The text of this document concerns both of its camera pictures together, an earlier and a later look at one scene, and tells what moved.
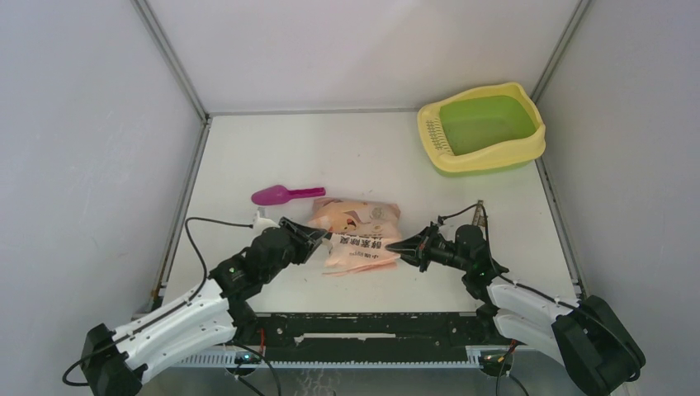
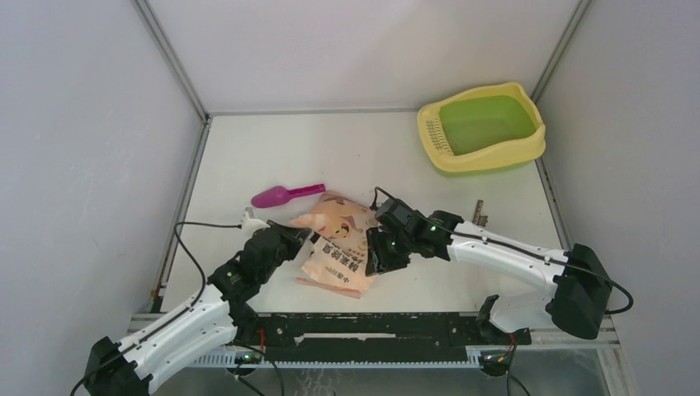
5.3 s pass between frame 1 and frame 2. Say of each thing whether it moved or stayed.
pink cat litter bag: moved
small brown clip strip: stayed
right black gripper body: moved
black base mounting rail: stayed
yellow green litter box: stayed
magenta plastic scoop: stayed
